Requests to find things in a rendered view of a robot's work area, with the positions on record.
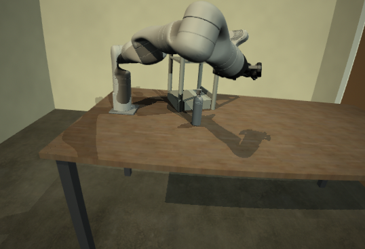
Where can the grey metal shelving unit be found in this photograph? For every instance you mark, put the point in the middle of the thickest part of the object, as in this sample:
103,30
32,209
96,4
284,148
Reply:
182,100

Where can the grey bottle with cap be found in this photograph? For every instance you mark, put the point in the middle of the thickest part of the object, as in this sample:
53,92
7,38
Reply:
197,109

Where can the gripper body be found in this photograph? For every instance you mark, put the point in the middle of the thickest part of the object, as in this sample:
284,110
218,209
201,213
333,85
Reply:
244,69

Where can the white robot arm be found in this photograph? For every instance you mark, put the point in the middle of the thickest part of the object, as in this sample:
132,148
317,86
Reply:
203,36

